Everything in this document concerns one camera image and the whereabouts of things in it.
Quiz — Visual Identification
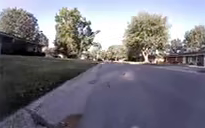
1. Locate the row of trees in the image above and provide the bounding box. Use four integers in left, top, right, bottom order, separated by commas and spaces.
89, 42, 128, 63

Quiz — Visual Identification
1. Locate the tall slender tree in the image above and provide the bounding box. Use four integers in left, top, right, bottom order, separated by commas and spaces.
52, 6, 101, 60

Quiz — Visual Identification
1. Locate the cracked concrete gutter strip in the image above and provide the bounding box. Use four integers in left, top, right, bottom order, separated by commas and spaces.
0, 63, 107, 128

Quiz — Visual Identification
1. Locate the big tree with pale trunk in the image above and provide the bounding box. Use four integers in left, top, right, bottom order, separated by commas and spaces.
122, 12, 171, 64

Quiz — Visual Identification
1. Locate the grey asphalt road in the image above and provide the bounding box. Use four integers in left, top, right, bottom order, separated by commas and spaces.
77, 62, 205, 128

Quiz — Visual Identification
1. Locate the green grass lawn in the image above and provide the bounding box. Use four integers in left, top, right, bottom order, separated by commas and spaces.
0, 54, 98, 124

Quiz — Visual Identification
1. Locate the dark low house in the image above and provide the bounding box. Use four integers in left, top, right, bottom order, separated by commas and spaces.
0, 27, 47, 57

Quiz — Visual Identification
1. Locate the low house with pale door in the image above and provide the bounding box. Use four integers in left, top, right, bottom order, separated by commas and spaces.
164, 49, 205, 70

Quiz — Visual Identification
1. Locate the broad round tree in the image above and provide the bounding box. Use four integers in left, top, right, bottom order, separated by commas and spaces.
0, 7, 50, 48

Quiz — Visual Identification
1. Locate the green tree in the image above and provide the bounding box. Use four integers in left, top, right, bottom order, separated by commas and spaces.
182, 24, 205, 53

